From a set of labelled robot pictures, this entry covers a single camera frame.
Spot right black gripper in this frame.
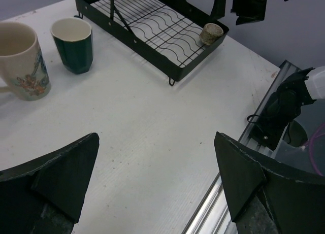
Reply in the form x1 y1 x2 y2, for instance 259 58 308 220
210 0 289 25

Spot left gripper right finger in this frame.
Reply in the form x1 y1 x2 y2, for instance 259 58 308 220
213 131 325 234

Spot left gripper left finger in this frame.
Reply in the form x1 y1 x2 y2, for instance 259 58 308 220
1 132 100 233

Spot small beige cup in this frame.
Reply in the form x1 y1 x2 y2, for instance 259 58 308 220
199 23 224 46

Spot tall floral white mug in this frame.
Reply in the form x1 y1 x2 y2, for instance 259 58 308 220
1 21 51 101

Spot dark teal mug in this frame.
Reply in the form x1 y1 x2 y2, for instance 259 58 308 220
50 17 93 75

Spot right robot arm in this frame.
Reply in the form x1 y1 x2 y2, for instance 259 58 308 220
231 0 324 148

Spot aluminium mounting rail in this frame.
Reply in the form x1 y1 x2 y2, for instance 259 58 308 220
183 60 300 233

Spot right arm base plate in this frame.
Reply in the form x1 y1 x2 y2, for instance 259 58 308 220
247 114 286 150

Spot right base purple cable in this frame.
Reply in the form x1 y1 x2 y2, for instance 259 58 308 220
302 124 325 178

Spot black wire dish rack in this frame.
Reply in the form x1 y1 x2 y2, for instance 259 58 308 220
75 0 223 85

